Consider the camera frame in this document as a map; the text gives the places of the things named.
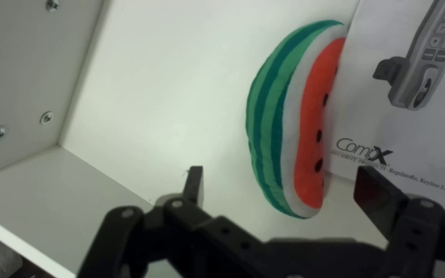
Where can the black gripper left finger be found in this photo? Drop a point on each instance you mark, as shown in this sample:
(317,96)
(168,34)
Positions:
(193,185)

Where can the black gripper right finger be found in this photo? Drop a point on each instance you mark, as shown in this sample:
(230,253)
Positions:
(386,201)

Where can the plush watermelon slice toy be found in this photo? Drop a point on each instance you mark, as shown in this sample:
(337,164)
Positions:
(274,113)

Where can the white drawer with wooden front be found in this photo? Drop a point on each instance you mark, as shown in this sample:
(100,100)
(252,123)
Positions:
(155,102)

